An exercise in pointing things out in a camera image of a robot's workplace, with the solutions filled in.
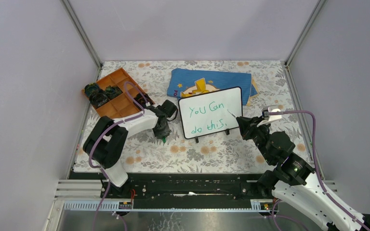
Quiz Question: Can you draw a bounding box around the floral table cloth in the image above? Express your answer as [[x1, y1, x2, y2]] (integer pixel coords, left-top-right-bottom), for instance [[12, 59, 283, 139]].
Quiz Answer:
[[76, 60, 307, 174]]

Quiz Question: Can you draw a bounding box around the blue cartoon cloth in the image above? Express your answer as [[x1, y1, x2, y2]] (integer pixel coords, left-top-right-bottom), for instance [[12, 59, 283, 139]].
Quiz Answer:
[[167, 68, 259, 105]]

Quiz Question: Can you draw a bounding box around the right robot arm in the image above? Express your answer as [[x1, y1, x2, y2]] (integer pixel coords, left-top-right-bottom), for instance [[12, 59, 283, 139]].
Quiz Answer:
[[236, 115, 370, 231]]

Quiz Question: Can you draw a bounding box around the dark rolled fabric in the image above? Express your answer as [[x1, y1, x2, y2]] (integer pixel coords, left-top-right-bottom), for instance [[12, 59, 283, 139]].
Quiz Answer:
[[134, 93, 152, 108], [83, 83, 109, 109], [105, 86, 123, 100]]

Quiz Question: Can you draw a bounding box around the dark rolled fabric left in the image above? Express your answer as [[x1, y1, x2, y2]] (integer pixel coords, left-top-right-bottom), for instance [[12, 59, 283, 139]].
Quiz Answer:
[[83, 83, 109, 109]]

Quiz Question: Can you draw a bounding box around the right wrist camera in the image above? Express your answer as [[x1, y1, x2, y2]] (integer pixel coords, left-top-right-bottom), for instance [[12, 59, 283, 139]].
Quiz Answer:
[[262, 105, 282, 124]]

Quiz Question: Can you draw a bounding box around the small whiteboard black frame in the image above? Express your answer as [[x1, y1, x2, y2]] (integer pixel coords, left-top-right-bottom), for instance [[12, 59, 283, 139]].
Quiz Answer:
[[178, 87, 243, 140]]

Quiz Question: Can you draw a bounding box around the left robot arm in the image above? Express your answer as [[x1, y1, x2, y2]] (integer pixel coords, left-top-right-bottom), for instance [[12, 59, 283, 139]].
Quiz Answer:
[[82, 100, 179, 198]]

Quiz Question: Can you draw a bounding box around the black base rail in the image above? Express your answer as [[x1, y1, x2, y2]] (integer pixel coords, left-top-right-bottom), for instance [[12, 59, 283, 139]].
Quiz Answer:
[[100, 170, 279, 210]]

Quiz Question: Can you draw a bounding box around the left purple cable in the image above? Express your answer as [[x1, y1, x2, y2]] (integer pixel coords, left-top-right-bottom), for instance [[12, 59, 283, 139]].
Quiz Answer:
[[88, 81, 150, 231]]

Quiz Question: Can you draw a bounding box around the dark rolled fabric right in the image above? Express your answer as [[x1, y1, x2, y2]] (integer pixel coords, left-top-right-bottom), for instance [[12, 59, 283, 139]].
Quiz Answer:
[[134, 93, 152, 108]]

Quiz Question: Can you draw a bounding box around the dark rolled fabric middle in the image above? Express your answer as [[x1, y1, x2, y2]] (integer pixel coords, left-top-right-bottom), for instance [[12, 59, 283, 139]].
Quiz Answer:
[[105, 86, 123, 100]]

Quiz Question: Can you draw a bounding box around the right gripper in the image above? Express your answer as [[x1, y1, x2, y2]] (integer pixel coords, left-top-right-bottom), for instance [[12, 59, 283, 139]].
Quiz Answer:
[[236, 115, 274, 164]]

